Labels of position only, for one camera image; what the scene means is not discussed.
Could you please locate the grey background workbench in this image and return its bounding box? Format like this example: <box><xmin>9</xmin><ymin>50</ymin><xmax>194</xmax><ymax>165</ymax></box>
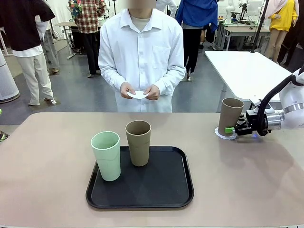
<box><xmin>213</xmin><ymin>21</ymin><xmax>271</xmax><ymax>52</ymax></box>

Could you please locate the bystander in blue jacket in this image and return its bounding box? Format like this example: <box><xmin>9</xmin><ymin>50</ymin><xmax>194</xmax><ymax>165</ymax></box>
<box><xmin>175</xmin><ymin>0</ymin><xmax>219</xmax><ymax>82</ymax></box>

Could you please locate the white side table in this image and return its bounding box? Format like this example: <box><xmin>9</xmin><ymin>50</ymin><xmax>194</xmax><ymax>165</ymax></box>
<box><xmin>204</xmin><ymin>50</ymin><xmax>294</xmax><ymax>103</ymax></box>

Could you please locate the bystander in black top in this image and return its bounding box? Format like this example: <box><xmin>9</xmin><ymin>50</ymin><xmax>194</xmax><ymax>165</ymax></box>
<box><xmin>0</xmin><ymin>0</ymin><xmax>57</xmax><ymax>106</ymax></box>

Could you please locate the light green cup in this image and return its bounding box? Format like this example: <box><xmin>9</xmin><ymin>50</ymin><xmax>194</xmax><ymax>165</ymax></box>
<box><xmin>91</xmin><ymin>131</ymin><xmax>121</xmax><ymax>182</ymax></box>

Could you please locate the white cylindrical air purifier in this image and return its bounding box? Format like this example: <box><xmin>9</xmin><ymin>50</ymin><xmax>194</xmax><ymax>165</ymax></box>
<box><xmin>0</xmin><ymin>49</ymin><xmax>20</xmax><ymax>104</ymax></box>

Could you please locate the black stand pole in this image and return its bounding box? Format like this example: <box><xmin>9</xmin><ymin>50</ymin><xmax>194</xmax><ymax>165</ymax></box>
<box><xmin>250</xmin><ymin>0</ymin><xmax>270</xmax><ymax>54</ymax></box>

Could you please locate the bystander in plaid shirt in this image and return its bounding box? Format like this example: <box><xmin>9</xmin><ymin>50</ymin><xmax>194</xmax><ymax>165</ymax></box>
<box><xmin>68</xmin><ymin>0</ymin><xmax>106</xmax><ymax>78</ymax></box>

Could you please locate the white background desk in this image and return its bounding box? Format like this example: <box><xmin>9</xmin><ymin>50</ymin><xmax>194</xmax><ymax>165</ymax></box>
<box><xmin>55</xmin><ymin>21</ymin><xmax>79</xmax><ymax>60</ymax></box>

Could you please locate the person's left hand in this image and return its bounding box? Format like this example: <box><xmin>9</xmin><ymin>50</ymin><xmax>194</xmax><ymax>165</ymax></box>
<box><xmin>143</xmin><ymin>85</ymin><xmax>161</xmax><ymax>101</ymax></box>

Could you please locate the black plastic tray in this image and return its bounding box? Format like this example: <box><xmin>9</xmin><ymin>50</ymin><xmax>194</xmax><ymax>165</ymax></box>
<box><xmin>85</xmin><ymin>146</ymin><xmax>195</xmax><ymax>209</ymax></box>

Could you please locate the white scalloped paper coaster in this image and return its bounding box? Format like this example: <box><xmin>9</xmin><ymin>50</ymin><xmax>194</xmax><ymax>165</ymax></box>
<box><xmin>214</xmin><ymin>126</ymin><xmax>238</xmax><ymax>141</ymax></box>
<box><xmin>127</xmin><ymin>90</ymin><xmax>150</xmax><ymax>100</ymax></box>

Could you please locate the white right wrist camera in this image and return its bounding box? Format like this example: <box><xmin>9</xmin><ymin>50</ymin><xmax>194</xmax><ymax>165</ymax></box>
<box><xmin>249</xmin><ymin>100</ymin><xmax>274</xmax><ymax>114</ymax></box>

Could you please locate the person's right hand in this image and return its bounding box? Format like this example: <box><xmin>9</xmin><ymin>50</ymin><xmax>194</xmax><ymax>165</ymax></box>
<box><xmin>120</xmin><ymin>82</ymin><xmax>136</xmax><ymax>99</ymax></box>

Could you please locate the mannequin in yellow top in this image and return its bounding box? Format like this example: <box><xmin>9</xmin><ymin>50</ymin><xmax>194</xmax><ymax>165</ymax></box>
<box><xmin>265</xmin><ymin>0</ymin><xmax>299</xmax><ymax>63</ymax></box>

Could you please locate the bystander in dark clothes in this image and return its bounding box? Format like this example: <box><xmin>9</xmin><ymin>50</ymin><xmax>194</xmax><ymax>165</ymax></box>
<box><xmin>276</xmin><ymin>14</ymin><xmax>304</xmax><ymax>72</ymax></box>

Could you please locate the brown cup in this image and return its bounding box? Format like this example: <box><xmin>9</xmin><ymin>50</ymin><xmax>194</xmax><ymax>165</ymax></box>
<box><xmin>218</xmin><ymin>98</ymin><xmax>245</xmax><ymax>137</ymax></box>
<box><xmin>125</xmin><ymin>120</ymin><xmax>152</xmax><ymax>167</ymax></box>

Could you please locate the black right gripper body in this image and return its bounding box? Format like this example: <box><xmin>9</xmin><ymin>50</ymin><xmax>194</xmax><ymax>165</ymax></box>
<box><xmin>244</xmin><ymin>109</ymin><xmax>268</xmax><ymax>137</ymax></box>

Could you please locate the person's left forearm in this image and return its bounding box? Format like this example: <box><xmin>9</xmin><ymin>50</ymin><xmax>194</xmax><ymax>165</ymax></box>
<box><xmin>152</xmin><ymin>65</ymin><xmax>187</xmax><ymax>97</ymax></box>

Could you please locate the person in white shirt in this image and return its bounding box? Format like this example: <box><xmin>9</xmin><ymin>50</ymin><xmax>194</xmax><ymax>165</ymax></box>
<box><xmin>97</xmin><ymin>8</ymin><xmax>187</xmax><ymax>114</ymax></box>

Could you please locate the person's right forearm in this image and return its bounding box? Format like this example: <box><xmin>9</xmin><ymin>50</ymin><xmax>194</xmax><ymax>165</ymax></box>
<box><xmin>98</xmin><ymin>65</ymin><xmax>129</xmax><ymax>91</ymax></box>

